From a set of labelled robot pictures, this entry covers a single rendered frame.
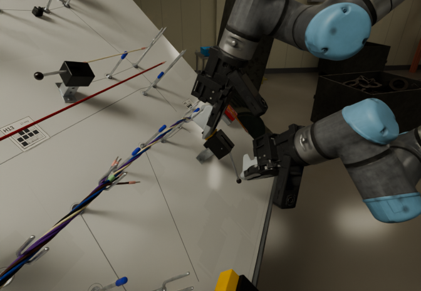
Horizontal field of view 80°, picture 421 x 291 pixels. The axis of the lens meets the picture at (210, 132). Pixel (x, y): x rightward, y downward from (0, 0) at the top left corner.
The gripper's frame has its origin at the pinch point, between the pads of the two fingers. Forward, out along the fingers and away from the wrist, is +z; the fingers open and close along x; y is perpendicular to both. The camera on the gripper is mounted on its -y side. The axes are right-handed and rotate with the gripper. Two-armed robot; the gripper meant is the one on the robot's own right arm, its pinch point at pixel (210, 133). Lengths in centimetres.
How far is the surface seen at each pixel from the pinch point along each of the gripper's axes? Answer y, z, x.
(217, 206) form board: -10.2, 12.4, 8.4
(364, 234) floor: -111, 76, -105
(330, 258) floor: -90, 85, -76
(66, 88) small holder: 24.8, -5.9, 20.4
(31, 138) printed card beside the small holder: 21.0, -1.7, 30.4
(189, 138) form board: 5.0, 5.6, -1.4
